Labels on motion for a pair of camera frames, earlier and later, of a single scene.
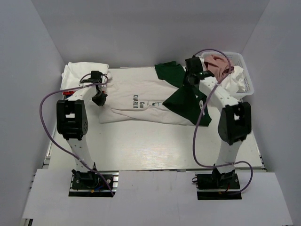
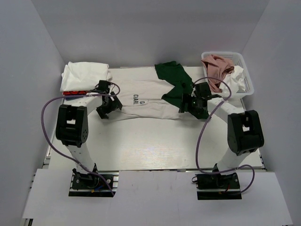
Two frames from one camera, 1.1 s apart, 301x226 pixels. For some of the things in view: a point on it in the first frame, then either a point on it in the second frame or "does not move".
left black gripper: [101, 100] → [115, 104]
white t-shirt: [235, 82] does not move
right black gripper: [188, 83] → [186, 98]
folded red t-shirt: [68, 93] does not move
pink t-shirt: [218, 65] does not move
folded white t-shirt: [74, 72] does not move
